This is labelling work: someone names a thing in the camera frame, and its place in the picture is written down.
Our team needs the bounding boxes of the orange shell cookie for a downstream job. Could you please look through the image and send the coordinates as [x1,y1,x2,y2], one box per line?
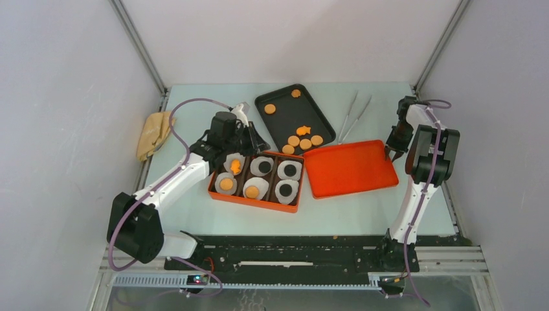
[291,89,302,98]

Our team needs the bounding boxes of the round orange cookie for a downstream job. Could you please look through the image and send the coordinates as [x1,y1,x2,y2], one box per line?
[287,135,300,147]
[299,139,313,150]
[219,178,234,191]
[263,104,276,115]
[282,144,295,155]
[310,135,324,146]
[244,186,260,199]

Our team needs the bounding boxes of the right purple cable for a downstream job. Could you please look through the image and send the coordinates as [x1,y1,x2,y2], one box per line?
[401,99,453,307]

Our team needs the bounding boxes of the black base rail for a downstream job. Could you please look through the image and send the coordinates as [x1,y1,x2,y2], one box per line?
[188,235,420,286]

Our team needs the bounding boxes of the metal tongs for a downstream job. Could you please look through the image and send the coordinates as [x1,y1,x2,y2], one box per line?
[337,91,372,144]

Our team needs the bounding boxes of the white paper cup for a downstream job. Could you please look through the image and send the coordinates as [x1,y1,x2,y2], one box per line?
[249,156,274,177]
[274,179,299,206]
[223,153,246,176]
[214,172,238,196]
[243,177,269,200]
[277,160,302,181]

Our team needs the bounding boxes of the orange compartment box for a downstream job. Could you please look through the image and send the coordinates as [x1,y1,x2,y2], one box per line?
[208,152,305,213]

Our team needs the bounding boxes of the orange box lid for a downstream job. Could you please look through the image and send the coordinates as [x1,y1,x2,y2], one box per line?
[304,140,399,199]

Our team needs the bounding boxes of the orange fish cookie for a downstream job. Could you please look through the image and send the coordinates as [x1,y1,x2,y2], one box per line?
[296,126,311,137]
[230,159,241,176]

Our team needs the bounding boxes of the tan cloth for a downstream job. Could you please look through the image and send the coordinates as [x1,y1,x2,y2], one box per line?
[136,111,175,162]

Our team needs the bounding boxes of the black cookie tray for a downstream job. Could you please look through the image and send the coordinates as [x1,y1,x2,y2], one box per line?
[254,84,336,152]

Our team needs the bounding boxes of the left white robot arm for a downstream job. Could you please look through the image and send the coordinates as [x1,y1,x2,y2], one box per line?
[106,102,270,271]

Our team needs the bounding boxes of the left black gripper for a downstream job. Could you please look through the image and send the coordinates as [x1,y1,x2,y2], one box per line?
[224,122,271,157]

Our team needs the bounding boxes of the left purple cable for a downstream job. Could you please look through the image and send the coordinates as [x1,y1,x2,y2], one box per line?
[107,98,234,299]

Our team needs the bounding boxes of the purple cable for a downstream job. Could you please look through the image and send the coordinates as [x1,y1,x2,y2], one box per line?
[401,99,453,307]
[107,98,234,299]

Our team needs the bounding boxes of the black sandwich cookie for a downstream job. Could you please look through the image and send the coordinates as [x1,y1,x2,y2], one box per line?
[279,184,293,198]
[258,161,272,174]
[284,164,297,177]

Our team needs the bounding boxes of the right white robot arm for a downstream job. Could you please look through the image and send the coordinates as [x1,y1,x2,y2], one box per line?
[376,96,461,271]

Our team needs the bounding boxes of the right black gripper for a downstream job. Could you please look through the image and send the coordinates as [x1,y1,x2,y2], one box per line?
[382,121,412,161]

